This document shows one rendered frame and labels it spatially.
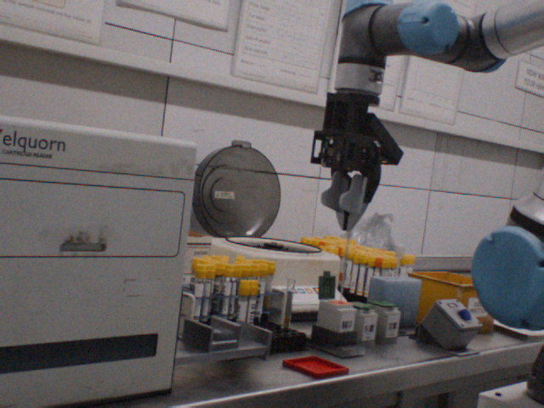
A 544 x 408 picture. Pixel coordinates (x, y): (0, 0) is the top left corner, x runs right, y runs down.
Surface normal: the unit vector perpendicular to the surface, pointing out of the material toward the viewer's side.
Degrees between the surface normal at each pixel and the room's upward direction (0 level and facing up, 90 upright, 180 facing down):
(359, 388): 90
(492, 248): 97
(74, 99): 90
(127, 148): 89
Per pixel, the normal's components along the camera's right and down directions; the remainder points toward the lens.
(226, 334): -0.71, -0.06
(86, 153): 0.69, 0.11
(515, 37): -0.54, 0.67
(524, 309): -0.83, 0.06
